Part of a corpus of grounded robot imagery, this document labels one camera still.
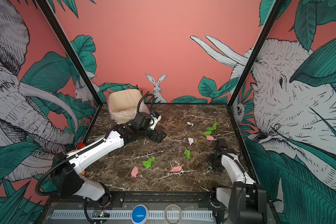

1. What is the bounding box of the cream trash bin with bag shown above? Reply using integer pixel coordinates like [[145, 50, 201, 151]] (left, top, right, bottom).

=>
[[107, 89, 142, 124]]

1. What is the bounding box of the small green paper scrap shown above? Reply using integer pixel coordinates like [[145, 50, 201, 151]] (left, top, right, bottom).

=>
[[184, 148, 191, 159]]

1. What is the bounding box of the large green paper scrap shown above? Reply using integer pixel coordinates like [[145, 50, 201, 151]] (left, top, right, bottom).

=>
[[142, 157, 155, 169]]

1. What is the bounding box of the pale green dustpan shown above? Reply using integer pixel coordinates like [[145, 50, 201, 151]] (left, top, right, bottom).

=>
[[94, 135, 105, 142]]

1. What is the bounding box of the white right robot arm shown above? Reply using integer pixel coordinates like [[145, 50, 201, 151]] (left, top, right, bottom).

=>
[[207, 139, 267, 224]]

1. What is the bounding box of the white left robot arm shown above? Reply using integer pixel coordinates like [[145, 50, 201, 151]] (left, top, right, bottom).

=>
[[35, 112, 166, 207]]

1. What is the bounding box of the green paper scrap far right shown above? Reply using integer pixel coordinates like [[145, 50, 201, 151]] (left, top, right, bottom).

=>
[[203, 122, 218, 136]]

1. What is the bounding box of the white paper scrap centre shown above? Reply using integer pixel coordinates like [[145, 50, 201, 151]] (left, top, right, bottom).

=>
[[188, 137, 194, 146]]

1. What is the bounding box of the colourful toy brick block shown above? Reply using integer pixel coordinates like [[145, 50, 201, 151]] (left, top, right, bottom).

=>
[[77, 142, 86, 149]]

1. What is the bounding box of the orange duck toy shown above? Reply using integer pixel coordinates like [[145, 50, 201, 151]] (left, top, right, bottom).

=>
[[66, 149, 85, 175]]

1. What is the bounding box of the small circuit board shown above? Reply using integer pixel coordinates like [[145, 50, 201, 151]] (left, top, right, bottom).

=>
[[92, 210, 111, 219]]

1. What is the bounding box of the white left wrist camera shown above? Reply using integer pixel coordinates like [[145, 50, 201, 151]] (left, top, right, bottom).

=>
[[149, 112, 161, 130]]

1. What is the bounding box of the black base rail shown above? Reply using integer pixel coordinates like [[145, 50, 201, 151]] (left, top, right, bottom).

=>
[[44, 189, 227, 210]]

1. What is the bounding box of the black right frame post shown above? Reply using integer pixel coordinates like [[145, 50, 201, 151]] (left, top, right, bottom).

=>
[[228, 0, 285, 109]]

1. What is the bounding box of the black frame post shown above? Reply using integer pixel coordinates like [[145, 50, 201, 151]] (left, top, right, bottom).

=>
[[228, 0, 285, 109], [36, 0, 103, 107]]

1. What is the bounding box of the black left frame post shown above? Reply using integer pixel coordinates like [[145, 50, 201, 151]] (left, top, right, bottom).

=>
[[36, 0, 103, 107]]

